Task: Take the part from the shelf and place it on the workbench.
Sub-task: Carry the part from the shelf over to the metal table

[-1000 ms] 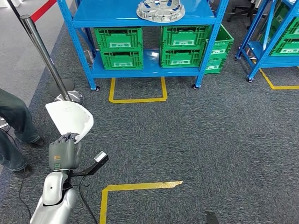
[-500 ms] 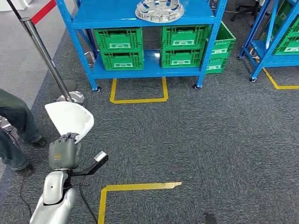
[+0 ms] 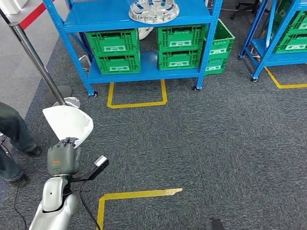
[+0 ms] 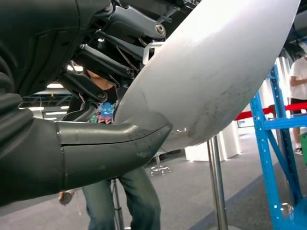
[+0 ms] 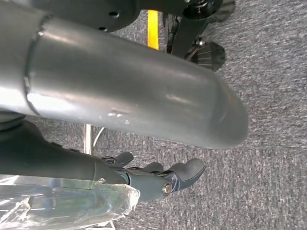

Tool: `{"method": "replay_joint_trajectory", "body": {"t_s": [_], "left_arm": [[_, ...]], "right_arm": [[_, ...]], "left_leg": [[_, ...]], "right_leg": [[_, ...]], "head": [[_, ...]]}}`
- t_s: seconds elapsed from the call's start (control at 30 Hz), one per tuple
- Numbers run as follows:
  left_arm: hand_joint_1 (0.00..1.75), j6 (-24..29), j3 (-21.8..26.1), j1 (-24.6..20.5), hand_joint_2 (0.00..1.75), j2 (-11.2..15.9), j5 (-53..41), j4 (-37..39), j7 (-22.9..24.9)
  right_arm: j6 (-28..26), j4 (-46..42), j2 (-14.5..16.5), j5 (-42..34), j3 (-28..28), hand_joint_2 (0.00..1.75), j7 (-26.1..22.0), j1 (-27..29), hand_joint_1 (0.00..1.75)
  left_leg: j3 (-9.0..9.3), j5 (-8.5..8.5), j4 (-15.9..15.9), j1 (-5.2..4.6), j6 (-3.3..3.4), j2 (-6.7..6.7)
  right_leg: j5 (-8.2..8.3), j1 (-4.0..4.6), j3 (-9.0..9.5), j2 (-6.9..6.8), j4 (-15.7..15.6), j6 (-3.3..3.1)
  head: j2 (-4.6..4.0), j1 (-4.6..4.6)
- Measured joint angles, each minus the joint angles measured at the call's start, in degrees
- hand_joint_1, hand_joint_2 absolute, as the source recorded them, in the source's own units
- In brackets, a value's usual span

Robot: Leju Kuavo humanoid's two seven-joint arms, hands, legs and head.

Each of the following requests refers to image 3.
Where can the white curved plastic part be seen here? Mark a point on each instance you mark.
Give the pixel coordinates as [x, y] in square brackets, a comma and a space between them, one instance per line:
[66, 122]

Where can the black right camera bracket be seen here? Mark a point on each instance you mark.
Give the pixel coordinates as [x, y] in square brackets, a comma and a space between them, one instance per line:
[217, 223]

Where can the black round-base pole stand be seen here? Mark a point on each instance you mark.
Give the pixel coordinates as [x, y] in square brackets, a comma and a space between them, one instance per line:
[49, 95]

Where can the black left camera bracket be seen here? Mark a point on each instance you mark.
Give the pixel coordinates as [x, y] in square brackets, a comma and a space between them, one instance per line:
[91, 173]

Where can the blue metal shelf rack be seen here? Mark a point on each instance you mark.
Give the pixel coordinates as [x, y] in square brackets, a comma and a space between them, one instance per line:
[275, 58]
[107, 16]

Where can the red barrier belt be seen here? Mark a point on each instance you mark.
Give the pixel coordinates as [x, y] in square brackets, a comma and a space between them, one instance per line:
[33, 14]

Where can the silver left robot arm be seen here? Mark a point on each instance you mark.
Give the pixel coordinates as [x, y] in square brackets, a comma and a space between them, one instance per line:
[52, 203]

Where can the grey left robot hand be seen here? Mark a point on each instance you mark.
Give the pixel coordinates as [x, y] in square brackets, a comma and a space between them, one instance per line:
[63, 158]

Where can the black office chair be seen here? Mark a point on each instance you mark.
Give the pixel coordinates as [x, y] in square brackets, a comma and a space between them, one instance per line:
[244, 6]

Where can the person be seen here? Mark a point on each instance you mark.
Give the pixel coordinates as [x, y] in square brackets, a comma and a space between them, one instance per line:
[14, 127]

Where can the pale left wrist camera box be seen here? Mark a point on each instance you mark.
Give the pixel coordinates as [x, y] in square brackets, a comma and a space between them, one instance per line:
[100, 161]

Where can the silver wheel hubcap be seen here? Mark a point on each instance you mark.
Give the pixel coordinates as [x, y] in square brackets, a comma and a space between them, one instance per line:
[153, 12]

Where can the black camera bracket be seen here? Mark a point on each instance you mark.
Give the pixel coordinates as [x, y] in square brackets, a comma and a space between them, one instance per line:
[91, 173]
[217, 223]

